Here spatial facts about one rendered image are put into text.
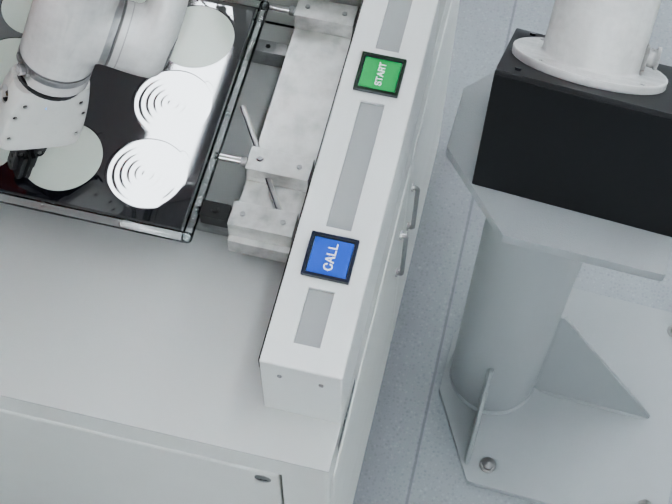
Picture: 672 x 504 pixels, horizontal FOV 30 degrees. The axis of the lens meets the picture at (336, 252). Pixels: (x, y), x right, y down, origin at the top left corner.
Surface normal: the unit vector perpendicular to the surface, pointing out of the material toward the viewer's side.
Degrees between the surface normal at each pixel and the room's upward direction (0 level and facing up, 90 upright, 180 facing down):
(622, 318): 0
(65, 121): 90
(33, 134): 88
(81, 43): 80
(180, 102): 0
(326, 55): 0
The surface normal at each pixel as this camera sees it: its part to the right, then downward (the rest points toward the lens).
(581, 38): -0.50, 0.25
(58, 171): 0.01, -0.47
